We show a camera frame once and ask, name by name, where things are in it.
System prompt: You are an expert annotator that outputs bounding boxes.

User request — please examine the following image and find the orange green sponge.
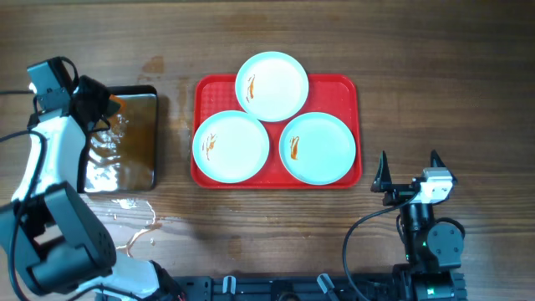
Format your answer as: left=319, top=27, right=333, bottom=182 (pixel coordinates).
left=104, top=94, right=126, bottom=117

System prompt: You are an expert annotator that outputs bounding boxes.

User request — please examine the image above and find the white plate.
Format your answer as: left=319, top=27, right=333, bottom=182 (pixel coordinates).
left=234, top=51, right=309, bottom=122
left=192, top=110, right=270, bottom=184
left=278, top=112, right=357, bottom=186

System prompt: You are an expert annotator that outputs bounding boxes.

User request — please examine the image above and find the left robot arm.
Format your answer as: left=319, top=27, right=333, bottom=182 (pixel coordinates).
left=1, top=76, right=186, bottom=300

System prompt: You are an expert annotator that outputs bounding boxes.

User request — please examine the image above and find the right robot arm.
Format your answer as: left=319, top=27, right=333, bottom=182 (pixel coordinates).
left=370, top=151, right=467, bottom=300

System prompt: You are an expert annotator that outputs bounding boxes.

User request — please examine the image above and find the black water tray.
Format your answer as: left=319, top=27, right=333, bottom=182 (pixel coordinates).
left=79, top=85, right=159, bottom=193

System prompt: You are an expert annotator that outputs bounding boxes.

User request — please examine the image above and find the red plastic tray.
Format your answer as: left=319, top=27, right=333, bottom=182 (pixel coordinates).
left=191, top=74, right=363, bottom=190

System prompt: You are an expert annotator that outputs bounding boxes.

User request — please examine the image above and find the white plate top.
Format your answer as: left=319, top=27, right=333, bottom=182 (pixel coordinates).
left=234, top=51, right=309, bottom=122

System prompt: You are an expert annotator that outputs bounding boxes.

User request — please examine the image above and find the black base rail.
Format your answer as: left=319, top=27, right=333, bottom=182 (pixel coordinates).
left=173, top=273, right=467, bottom=301

